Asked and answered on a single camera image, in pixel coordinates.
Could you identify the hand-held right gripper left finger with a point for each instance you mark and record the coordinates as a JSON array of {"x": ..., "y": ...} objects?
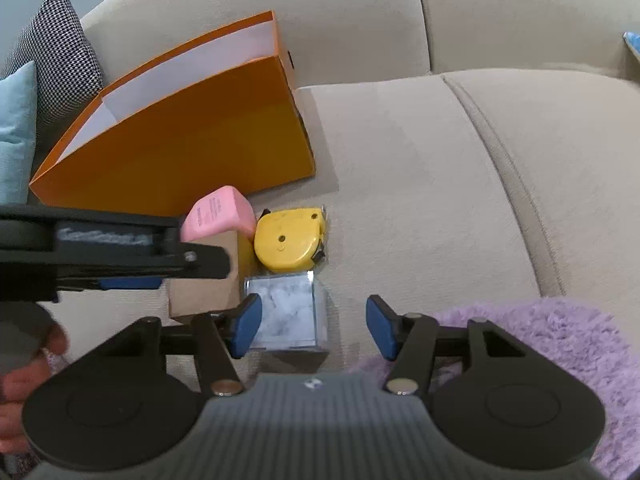
[{"x": 247, "y": 325}]

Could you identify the beige sofa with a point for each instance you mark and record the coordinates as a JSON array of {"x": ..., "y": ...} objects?
[{"x": 450, "y": 185}]

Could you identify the brown cardboard box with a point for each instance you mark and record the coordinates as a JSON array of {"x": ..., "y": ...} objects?
[{"x": 200, "y": 295}]

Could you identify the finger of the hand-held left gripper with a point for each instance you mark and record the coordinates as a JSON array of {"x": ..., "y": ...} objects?
[
  {"x": 130, "y": 283},
  {"x": 210, "y": 262}
]

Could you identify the small pink pump bottle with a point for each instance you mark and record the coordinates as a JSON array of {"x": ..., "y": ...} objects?
[{"x": 220, "y": 210}]

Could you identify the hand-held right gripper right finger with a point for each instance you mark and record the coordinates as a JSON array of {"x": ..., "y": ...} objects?
[{"x": 380, "y": 325}]

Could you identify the blue patterned pillow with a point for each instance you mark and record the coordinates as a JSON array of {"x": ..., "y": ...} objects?
[{"x": 634, "y": 42}]

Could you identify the light blue pillow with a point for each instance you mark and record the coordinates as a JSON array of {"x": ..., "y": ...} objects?
[{"x": 15, "y": 125}]

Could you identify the yellow tape measure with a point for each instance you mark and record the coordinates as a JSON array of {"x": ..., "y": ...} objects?
[{"x": 285, "y": 240}]

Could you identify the houndstooth pillow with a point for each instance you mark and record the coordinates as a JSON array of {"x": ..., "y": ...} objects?
[{"x": 60, "y": 50}]

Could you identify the purple fluffy blanket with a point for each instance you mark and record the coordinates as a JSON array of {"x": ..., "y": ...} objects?
[{"x": 550, "y": 330}]

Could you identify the person's left hand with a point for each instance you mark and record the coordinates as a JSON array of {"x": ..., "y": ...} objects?
[{"x": 15, "y": 390}]

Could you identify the clear plastic cube box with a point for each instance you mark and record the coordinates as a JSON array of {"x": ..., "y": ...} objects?
[{"x": 290, "y": 310}]

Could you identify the orange cardboard box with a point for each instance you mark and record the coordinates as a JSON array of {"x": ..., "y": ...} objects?
[{"x": 200, "y": 150}]

